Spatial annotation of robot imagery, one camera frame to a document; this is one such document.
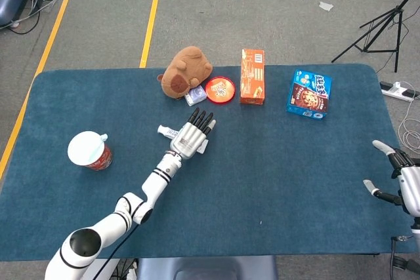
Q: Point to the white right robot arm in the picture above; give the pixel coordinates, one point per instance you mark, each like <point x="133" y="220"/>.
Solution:
<point x="416" y="227"/>

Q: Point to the red round lid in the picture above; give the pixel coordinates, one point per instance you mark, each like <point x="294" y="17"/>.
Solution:
<point x="220" y="90"/>

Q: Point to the crumpled white paper scrap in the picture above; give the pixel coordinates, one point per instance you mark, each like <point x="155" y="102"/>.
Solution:
<point x="325" y="6"/>

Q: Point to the white toothpaste tube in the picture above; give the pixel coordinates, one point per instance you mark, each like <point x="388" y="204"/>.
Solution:
<point x="165" y="130"/>

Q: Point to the white power strip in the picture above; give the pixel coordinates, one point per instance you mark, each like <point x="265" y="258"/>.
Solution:
<point x="393" y="89"/>

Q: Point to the orange cracker box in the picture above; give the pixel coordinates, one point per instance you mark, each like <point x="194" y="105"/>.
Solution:
<point x="252" y="80"/>

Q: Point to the blue cookie box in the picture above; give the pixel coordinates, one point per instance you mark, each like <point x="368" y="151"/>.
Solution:
<point x="308" y="96"/>

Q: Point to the light blue toothbrush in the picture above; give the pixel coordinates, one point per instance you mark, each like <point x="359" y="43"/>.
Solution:
<point x="104" y="137"/>

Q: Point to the short yellow floor tape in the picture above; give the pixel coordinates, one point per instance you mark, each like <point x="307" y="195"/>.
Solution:
<point x="149" y="31"/>

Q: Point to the black tripod stand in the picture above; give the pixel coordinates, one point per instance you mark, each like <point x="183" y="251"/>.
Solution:
<point x="398" y="8"/>

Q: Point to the blue table cloth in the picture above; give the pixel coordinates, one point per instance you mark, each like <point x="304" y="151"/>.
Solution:
<point x="262" y="168"/>

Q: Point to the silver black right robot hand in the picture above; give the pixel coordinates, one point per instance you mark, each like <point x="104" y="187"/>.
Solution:
<point x="411" y="185"/>

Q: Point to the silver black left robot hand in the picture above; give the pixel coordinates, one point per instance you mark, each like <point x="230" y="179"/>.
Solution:
<point x="187" y="140"/>

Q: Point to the purple tissue pack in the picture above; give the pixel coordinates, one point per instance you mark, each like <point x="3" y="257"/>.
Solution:
<point x="196" y="95"/>

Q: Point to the blue grey seat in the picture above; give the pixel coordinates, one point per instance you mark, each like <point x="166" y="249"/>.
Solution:
<point x="206" y="268"/>

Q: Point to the red paper noodle cup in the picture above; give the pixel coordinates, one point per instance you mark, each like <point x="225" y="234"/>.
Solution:
<point x="82" y="149"/>

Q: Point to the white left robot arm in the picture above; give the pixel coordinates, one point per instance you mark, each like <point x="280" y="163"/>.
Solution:
<point x="157" y="178"/>

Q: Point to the brown capybara plush toy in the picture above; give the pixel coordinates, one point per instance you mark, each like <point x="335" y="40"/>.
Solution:
<point x="183" y="70"/>

